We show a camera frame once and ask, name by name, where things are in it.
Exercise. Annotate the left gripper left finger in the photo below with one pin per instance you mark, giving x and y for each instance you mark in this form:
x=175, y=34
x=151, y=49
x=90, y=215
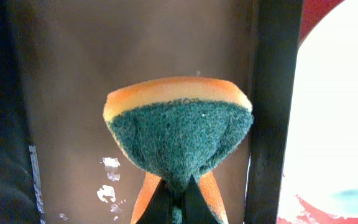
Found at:
x=159, y=209

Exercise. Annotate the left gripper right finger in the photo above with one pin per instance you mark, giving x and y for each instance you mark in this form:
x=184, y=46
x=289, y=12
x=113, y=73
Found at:
x=202, y=202

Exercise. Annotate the green and yellow sponge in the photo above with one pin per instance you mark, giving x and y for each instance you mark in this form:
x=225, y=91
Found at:
x=174, y=128

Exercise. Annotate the mint green plate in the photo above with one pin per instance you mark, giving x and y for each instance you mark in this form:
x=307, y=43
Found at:
x=337, y=109

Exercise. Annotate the black rectangular water tray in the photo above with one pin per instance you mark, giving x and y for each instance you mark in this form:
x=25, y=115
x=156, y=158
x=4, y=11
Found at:
x=58, y=62

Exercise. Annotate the red plastic tray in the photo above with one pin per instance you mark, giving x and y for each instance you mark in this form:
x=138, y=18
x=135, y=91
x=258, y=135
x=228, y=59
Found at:
x=312, y=18

